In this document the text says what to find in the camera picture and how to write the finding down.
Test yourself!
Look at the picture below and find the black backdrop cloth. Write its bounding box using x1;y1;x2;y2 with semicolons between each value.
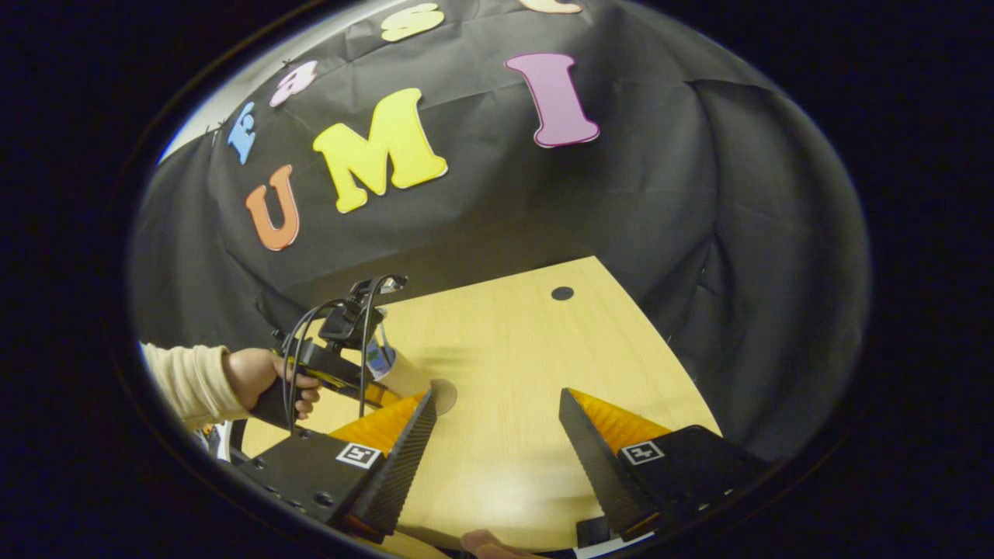
128;0;871;463

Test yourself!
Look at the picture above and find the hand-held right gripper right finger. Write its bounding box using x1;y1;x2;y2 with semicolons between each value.
559;387;770;543

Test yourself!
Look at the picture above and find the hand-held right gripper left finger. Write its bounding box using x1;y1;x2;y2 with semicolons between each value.
233;388;438;544

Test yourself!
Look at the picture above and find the tan cup with handle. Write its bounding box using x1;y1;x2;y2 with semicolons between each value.
371;348;433;401

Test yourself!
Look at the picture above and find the wooden desktop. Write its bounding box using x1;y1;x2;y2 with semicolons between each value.
241;256;723;554

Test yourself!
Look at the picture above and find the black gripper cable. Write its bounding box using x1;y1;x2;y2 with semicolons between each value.
280;276;389;432

